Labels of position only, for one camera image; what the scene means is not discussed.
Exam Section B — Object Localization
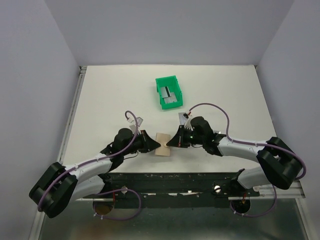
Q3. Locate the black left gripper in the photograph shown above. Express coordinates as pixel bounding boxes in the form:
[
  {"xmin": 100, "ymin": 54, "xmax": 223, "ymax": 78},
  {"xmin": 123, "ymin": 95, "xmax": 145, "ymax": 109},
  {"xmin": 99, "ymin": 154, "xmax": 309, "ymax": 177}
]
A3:
[{"xmin": 122, "ymin": 129, "xmax": 161, "ymax": 156}]

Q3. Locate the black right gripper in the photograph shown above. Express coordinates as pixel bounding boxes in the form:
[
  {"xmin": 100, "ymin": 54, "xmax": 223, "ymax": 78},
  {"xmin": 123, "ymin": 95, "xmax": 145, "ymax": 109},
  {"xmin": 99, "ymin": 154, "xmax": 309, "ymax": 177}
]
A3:
[{"xmin": 167, "ymin": 124, "xmax": 205, "ymax": 148}]

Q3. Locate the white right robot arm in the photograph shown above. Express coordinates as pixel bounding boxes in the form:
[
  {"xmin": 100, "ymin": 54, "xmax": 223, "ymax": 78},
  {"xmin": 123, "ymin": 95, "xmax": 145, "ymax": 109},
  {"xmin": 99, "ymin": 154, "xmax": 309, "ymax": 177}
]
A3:
[{"xmin": 167, "ymin": 116, "xmax": 306, "ymax": 196}]

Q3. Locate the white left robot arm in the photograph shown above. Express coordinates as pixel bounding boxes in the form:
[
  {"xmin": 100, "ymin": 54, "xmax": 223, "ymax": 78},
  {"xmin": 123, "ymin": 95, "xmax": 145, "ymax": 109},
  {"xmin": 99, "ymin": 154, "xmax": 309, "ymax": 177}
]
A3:
[{"xmin": 28, "ymin": 128, "xmax": 161, "ymax": 218}]

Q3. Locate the silver card on table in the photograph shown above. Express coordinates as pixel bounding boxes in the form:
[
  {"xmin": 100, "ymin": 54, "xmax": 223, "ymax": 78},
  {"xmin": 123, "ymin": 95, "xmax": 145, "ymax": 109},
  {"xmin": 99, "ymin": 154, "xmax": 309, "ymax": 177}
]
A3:
[{"xmin": 178, "ymin": 112, "xmax": 188, "ymax": 125}]

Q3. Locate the green plastic bin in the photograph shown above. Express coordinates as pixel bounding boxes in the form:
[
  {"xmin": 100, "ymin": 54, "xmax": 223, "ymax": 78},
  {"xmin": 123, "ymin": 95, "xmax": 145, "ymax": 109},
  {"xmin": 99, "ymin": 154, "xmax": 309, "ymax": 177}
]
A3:
[{"xmin": 155, "ymin": 75, "xmax": 184, "ymax": 110}]

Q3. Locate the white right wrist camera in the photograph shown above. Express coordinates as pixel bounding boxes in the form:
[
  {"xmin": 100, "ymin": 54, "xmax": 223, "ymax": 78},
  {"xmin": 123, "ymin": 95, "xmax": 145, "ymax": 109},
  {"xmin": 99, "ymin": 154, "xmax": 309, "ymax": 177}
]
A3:
[{"xmin": 182, "ymin": 110, "xmax": 193, "ymax": 131}]

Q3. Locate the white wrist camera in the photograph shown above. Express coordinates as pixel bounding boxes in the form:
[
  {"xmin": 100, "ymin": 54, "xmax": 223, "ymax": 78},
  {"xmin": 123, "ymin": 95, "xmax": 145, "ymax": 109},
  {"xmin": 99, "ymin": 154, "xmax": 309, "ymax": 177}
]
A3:
[
  {"xmin": 127, "ymin": 117, "xmax": 144, "ymax": 127},
  {"xmin": 182, "ymin": 110, "xmax": 193, "ymax": 131}
]

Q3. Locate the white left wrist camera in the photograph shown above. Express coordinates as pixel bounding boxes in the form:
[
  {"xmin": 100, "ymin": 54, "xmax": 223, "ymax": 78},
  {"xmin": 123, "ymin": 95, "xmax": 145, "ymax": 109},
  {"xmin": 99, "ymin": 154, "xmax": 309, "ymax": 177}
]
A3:
[{"xmin": 127, "ymin": 117, "xmax": 144, "ymax": 127}]

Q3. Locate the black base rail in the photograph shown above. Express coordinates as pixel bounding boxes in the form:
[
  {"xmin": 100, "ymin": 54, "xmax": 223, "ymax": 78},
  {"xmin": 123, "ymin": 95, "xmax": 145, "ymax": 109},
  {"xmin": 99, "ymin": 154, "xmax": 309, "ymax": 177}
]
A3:
[{"xmin": 91, "ymin": 172, "xmax": 260, "ymax": 209}]

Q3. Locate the aluminium frame rail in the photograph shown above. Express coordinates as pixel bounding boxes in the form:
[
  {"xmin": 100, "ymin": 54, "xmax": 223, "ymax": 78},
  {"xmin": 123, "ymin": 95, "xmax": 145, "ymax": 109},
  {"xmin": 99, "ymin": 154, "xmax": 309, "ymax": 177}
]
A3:
[{"xmin": 244, "ymin": 181, "xmax": 306, "ymax": 200}]

